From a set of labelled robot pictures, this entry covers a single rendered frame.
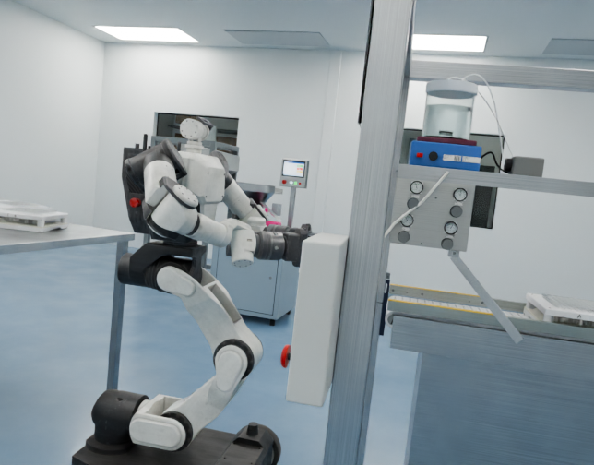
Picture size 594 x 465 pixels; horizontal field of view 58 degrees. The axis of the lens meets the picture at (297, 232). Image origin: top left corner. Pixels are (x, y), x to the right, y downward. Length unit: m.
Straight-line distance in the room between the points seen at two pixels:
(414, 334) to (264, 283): 2.81
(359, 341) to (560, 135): 6.12
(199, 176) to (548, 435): 1.32
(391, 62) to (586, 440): 1.31
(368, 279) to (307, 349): 0.17
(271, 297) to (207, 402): 2.49
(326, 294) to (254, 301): 3.59
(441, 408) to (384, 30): 1.19
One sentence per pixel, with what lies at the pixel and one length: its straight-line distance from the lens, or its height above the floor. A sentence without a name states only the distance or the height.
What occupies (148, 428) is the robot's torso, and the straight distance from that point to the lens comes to 2.02.
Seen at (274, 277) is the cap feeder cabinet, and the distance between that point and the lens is 4.31.
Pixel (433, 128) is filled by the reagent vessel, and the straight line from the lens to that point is 1.66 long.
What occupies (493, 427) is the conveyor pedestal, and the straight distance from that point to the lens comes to 1.81.
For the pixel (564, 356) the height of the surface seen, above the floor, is 0.78.
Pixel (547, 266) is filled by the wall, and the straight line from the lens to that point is 6.93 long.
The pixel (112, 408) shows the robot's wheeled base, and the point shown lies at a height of 0.32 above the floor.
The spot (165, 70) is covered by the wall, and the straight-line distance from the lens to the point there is 7.99.
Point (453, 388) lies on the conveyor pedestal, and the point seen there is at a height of 0.61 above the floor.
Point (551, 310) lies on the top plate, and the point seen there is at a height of 0.90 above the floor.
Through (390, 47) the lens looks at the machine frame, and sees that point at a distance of 0.94.
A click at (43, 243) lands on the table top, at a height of 0.85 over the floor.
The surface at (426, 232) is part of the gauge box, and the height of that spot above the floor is 1.08.
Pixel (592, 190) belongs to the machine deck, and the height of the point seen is 1.25.
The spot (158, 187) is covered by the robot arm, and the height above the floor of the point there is 1.14.
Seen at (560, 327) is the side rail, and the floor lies 0.86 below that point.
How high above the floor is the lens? 1.19
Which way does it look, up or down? 5 degrees down
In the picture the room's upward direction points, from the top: 6 degrees clockwise
